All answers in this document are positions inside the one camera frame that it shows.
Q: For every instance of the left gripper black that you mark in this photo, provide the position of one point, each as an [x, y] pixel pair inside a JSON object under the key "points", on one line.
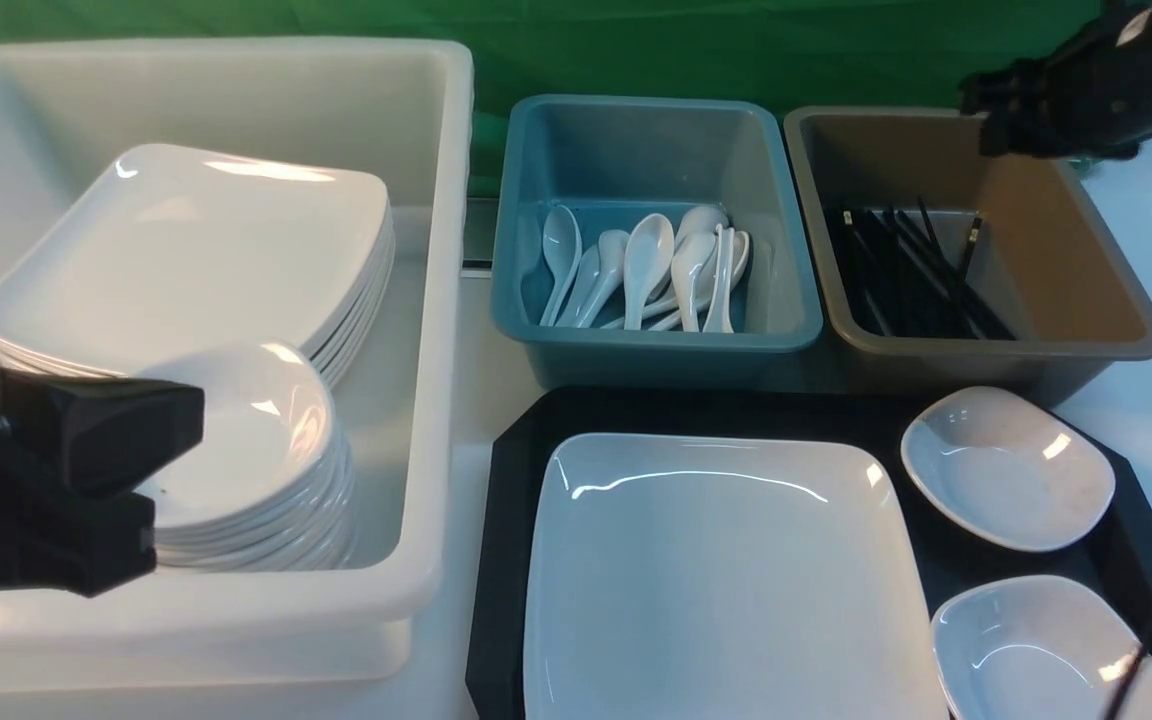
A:
{"points": [[73, 453]]}

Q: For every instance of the white ceramic spoon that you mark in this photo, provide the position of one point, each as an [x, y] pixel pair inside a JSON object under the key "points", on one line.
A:
{"points": [[647, 259], [561, 247], [730, 259], [686, 269], [598, 276]]}

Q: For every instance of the large white plastic tub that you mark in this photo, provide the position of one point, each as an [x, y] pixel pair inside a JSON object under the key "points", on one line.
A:
{"points": [[399, 108]]}

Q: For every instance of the large white rice plate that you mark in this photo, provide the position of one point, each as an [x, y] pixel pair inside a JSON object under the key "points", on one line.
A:
{"points": [[711, 578]]}

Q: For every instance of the brown plastic bin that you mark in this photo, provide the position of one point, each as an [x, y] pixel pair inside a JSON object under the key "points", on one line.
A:
{"points": [[1052, 266]]}

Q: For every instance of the top white small bowl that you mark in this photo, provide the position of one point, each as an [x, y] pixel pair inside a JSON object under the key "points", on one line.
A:
{"points": [[269, 419]]}

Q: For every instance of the black serving tray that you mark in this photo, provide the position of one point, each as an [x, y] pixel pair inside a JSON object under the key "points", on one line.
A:
{"points": [[1115, 560]]}

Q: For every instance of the stack of white small bowls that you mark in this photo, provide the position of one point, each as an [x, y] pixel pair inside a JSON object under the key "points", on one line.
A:
{"points": [[303, 528]]}

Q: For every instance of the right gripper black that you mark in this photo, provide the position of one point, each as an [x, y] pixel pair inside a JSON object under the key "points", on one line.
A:
{"points": [[1090, 97]]}

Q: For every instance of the bundle of black chopsticks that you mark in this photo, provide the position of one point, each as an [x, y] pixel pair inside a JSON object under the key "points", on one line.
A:
{"points": [[907, 272]]}

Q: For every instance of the teal plastic bin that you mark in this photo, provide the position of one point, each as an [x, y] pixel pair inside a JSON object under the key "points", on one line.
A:
{"points": [[614, 160]]}

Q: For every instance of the white side bowl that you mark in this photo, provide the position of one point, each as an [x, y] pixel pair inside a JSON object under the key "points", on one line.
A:
{"points": [[1037, 647], [1007, 471]]}

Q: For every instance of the green backdrop cloth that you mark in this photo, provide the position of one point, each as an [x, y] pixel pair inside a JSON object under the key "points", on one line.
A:
{"points": [[777, 54]]}

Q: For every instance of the stack of white square plates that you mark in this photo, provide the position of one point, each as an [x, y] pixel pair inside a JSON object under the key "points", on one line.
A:
{"points": [[331, 359]]}

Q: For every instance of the top white square plate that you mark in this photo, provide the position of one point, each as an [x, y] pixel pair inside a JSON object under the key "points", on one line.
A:
{"points": [[172, 249]]}

